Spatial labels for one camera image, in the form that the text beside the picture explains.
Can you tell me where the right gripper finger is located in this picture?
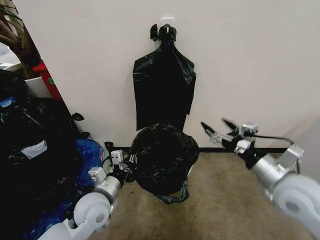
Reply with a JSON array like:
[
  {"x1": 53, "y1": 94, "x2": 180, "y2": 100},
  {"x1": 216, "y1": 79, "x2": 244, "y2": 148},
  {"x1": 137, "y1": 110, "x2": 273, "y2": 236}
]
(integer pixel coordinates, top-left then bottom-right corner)
[
  {"x1": 221, "y1": 117, "x2": 243, "y2": 138},
  {"x1": 200, "y1": 121, "x2": 233, "y2": 147}
]

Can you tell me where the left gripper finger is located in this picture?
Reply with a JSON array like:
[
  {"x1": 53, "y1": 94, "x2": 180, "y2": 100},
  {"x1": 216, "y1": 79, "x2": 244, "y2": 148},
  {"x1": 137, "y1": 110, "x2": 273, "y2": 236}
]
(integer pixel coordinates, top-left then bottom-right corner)
[
  {"x1": 121, "y1": 153, "x2": 138, "y2": 167},
  {"x1": 123, "y1": 169, "x2": 135, "y2": 183}
]

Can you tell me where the blue plastic bag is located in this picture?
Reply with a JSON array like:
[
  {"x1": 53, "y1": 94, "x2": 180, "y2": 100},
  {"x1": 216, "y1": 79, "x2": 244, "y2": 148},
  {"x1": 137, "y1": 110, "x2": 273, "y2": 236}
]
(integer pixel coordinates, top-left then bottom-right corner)
[{"x1": 21, "y1": 138, "x2": 105, "y2": 240}]

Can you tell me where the flat black hanging garbage bag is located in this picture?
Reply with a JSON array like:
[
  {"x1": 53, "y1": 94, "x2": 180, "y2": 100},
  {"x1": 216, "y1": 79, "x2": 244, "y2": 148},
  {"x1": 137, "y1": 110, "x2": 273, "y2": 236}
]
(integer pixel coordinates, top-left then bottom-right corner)
[{"x1": 131, "y1": 23, "x2": 197, "y2": 132}]

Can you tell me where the large full black garbage bag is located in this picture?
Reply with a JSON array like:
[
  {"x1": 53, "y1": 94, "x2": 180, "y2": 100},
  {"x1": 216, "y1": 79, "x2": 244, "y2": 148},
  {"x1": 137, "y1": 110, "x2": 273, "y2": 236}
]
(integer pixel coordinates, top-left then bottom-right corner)
[{"x1": 0, "y1": 96, "x2": 85, "y2": 240}]

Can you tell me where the grey label on bag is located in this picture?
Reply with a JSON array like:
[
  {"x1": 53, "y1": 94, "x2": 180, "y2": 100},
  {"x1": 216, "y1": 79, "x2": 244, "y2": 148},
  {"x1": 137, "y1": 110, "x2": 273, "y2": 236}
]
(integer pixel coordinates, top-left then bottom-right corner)
[{"x1": 20, "y1": 140, "x2": 49, "y2": 160}]

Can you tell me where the black baseboard strip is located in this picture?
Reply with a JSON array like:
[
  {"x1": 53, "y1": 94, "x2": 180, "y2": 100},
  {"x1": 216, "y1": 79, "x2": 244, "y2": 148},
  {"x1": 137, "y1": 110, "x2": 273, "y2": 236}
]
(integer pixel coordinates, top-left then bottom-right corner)
[{"x1": 199, "y1": 146, "x2": 290, "y2": 154}]

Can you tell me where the white board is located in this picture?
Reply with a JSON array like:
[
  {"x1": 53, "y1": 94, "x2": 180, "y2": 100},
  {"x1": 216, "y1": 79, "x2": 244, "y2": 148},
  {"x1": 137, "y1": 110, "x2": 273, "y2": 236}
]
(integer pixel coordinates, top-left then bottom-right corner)
[{"x1": 24, "y1": 76, "x2": 54, "y2": 100}]

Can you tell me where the red box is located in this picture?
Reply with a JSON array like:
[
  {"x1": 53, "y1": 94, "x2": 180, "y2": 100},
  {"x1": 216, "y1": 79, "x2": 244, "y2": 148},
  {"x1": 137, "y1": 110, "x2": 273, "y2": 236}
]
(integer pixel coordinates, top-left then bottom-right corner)
[{"x1": 31, "y1": 59, "x2": 61, "y2": 101}]

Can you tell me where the brown plant trunk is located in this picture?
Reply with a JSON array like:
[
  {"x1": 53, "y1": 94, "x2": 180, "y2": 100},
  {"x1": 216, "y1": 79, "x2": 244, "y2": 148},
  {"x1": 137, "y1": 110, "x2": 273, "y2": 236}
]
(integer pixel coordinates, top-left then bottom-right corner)
[{"x1": 0, "y1": 0, "x2": 43, "y2": 77}]

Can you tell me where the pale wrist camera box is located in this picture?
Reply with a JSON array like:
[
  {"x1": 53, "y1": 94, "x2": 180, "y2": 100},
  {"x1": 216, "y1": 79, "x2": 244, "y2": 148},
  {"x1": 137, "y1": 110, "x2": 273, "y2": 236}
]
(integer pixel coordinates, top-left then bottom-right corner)
[
  {"x1": 110, "y1": 149, "x2": 124, "y2": 166},
  {"x1": 239, "y1": 122, "x2": 259, "y2": 138}
]

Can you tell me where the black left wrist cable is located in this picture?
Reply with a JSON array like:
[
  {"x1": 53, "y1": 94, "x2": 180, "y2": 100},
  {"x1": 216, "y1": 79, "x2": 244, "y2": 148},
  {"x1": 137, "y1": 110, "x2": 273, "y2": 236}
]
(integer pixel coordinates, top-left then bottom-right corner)
[{"x1": 102, "y1": 154, "x2": 119, "y2": 174}]

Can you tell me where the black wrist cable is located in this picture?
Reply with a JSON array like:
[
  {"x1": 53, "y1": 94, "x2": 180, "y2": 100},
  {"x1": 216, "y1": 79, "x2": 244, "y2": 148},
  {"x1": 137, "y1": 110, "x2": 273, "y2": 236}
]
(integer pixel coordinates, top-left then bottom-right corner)
[
  {"x1": 102, "y1": 154, "x2": 119, "y2": 174},
  {"x1": 249, "y1": 134, "x2": 302, "y2": 175}
]

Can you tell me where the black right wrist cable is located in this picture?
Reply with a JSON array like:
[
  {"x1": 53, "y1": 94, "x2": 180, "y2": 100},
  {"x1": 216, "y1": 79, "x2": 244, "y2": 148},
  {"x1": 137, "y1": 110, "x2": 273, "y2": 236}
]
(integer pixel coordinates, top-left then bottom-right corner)
[{"x1": 249, "y1": 134, "x2": 302, "y2": 175}]

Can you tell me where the white wall hook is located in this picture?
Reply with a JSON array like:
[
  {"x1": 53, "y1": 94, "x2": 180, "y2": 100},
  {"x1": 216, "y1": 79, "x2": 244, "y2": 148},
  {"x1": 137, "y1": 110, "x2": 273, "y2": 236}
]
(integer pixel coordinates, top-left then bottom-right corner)
[{"x1": 160, "y1": 16, "x2": 175, "y2": 34}]

